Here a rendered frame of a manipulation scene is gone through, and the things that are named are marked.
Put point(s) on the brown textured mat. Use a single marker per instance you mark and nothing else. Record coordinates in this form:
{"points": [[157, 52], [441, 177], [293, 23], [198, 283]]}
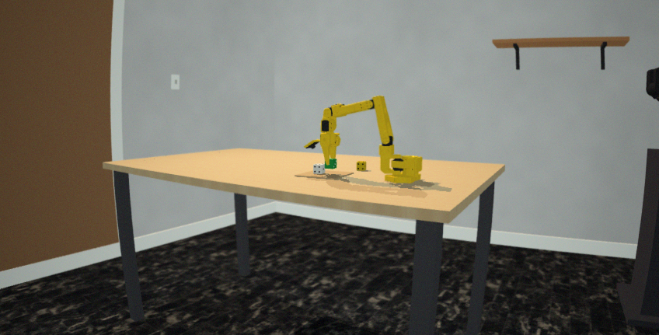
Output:
{"points": [[330, 175]]}

